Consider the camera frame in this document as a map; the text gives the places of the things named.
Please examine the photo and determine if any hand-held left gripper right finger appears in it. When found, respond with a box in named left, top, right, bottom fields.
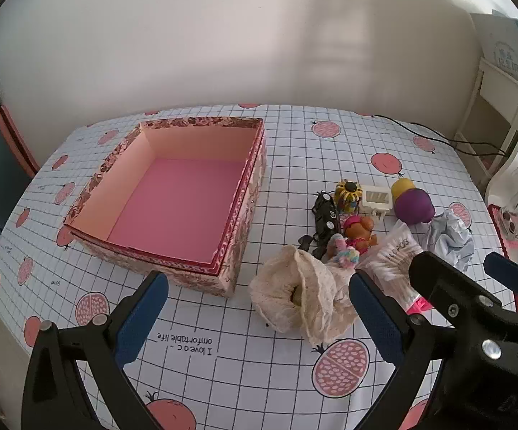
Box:
left=348, top=272, right=457, bottom=430

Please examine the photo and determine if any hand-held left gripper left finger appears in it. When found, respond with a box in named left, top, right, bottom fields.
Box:
left=21, top=271, right=170, bottom=430

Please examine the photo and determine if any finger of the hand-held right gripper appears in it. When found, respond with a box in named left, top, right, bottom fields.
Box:
left=409, top=251, right=504, bottom=336
left=484, top=252, right=518, bottom=298

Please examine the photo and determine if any pink hair roller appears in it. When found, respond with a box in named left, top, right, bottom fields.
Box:
left=406, top=295, right=433, bottom=317

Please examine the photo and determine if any white paper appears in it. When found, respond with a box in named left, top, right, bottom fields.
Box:
left=422, top=210, right=475, bottom=272

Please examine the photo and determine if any cotton swab pack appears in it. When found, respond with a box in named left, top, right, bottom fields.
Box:
left=366, top=221, right=425, bottom=290

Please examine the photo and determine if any rainbow plush toy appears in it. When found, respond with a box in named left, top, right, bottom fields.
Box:
left=329, top=235, right=361, bottom=270

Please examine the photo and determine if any yellow and purple ball toy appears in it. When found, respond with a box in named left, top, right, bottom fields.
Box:
left=391, top=178, right=436, bottom=225

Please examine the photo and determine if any bear doll with pink hat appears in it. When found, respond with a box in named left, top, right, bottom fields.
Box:
left=343, top=215, right=380, bottom=252

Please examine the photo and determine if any black winged action figure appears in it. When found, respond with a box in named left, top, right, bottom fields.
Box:
left=298, top=234, right=328, bottom=259

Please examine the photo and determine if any beige lace cloth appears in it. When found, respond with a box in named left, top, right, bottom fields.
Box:
left=250, top=244, right=358, bottom=345

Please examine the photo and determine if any white plastic toy frame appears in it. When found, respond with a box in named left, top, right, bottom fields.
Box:
left=360, top=185, right=394, bottom=220

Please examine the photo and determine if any black toy car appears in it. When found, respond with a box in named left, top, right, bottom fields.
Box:
left=312, top=192, right=341, bottom=239

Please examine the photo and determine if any floral pink gift box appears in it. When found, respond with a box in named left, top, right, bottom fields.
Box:
left=64, top=116, right=266, bottom=298

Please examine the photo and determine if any yellow sunflower toy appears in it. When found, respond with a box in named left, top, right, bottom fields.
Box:
left=335, top=180, right=363, bottom=214

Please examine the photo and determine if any white shelf unit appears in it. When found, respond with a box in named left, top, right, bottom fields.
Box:
left=453, top=11, right=518, bottom=153

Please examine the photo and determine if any orange pink board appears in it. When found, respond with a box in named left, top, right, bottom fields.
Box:
left=0, top=105, right=41, bottom=178

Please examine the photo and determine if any black cable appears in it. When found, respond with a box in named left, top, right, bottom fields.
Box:
left=370, top=114, right=510, bottom=158

